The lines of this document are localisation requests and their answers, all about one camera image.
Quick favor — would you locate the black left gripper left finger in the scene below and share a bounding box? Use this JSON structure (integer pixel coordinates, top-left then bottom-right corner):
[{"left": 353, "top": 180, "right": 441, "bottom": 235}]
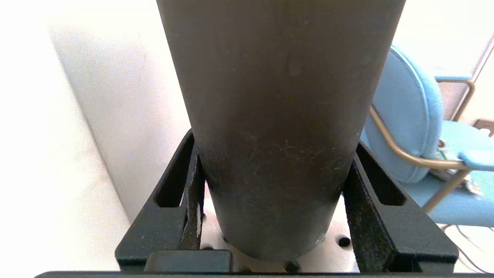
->
[{"left": 115, "top": 129, "right": 206, "bottom": 272}]

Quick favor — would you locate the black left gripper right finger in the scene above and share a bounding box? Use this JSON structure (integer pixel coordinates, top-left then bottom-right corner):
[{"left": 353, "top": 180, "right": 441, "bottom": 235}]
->
[{"left": 342, "top": 141, "right": 460, "bottom": 273}]

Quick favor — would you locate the black plastic cup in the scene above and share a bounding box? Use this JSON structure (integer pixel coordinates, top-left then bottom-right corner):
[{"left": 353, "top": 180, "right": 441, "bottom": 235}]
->
[{"left": 156, "top": 0, "right": 406, "bottom": 264}]

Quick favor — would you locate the large blue drip tray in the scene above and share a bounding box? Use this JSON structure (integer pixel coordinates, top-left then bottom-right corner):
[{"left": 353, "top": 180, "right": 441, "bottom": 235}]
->
[{"left": 199, "top": 181, "right": 360, "bottom": 273}]

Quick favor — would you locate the clear water dispenser white base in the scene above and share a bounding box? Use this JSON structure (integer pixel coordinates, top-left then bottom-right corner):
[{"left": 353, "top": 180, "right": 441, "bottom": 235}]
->
[{"left": 0, "top": 0, "right": 195, "bottom": 273}]

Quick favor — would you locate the thin floor cable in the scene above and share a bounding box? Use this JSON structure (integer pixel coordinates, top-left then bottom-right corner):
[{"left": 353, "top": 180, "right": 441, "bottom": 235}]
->
[{"left": 442, "top": 223, "right": 494, "bottom": 273}]

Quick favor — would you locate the blue armchair gold frame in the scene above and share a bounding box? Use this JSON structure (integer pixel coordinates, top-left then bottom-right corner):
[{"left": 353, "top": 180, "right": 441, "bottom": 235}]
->
[{"left": 360, "top": 44, "right": 494, "bottom": 228}]

